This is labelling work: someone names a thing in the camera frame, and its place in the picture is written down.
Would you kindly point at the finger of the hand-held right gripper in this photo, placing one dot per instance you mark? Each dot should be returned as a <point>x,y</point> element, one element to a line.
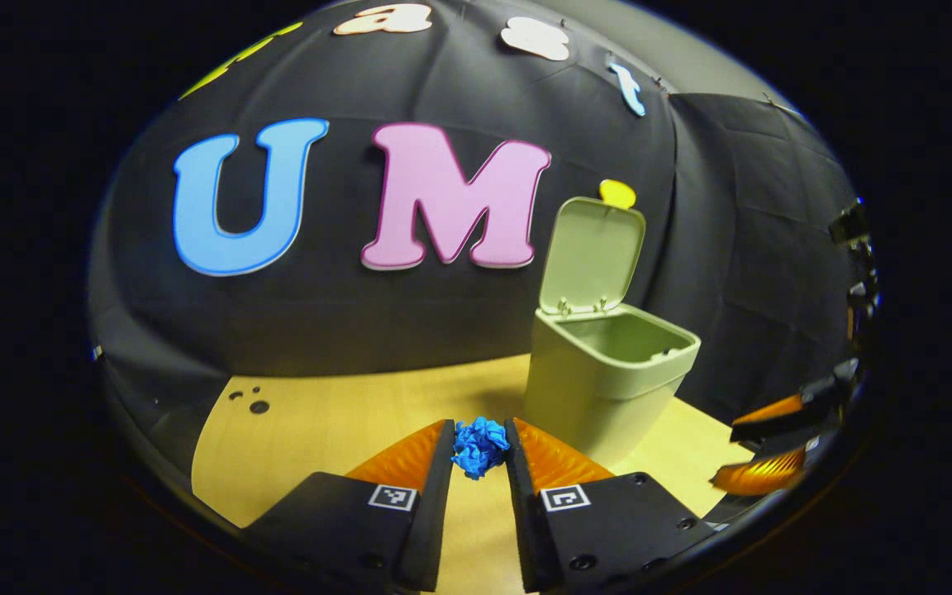
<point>761,473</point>
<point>782,421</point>

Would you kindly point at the pale green desktop garbage bin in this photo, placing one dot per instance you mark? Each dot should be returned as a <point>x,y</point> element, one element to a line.
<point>600,388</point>

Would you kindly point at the black backdrop cloth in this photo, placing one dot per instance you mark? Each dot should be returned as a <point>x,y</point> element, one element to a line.
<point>344,314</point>

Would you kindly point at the wooden desktop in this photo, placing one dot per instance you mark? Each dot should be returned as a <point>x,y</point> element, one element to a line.
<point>344,421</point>

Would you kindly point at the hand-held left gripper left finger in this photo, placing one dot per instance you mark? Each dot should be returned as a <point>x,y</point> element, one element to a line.
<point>439,512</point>

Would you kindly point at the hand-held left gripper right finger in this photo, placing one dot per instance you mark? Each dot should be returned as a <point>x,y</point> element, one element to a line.
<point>519,512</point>

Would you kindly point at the blue paper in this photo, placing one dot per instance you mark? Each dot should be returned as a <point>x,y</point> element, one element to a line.
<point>480,446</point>

